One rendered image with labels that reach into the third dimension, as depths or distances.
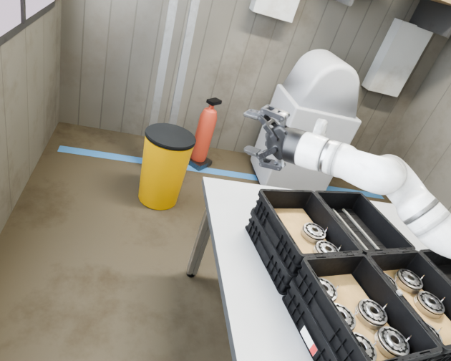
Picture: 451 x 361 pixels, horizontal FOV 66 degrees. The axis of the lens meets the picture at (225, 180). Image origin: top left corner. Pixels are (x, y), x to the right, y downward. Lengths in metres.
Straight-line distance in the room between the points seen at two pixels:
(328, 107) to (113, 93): 1.94
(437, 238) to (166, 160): 1.98
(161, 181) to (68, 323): 1.08
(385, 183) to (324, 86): 2.31
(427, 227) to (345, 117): 2.47
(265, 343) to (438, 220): 0.79
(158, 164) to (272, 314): 1.45
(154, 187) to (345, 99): 1.67
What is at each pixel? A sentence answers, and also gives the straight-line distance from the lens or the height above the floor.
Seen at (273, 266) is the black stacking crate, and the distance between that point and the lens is 1.46.
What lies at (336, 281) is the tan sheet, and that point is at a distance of 1.44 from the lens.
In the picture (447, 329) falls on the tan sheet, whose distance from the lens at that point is 1.61.
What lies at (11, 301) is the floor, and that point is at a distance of 2.17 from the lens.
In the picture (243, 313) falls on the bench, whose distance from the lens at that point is 1.34.
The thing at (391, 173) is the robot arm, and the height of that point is 1.49.
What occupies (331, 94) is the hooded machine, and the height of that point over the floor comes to 1.05.
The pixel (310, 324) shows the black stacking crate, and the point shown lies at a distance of 1.32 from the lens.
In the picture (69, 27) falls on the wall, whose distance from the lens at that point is 3.42.
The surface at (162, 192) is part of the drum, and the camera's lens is 2.61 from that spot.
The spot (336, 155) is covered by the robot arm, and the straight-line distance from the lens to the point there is 0.71.
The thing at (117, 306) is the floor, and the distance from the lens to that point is 2.12.
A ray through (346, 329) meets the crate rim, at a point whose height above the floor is 0.93.
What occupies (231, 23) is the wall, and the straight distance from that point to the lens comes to 3.37.
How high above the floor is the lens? 1.72
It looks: 32 degrees down
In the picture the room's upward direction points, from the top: 18 degrees clockwise
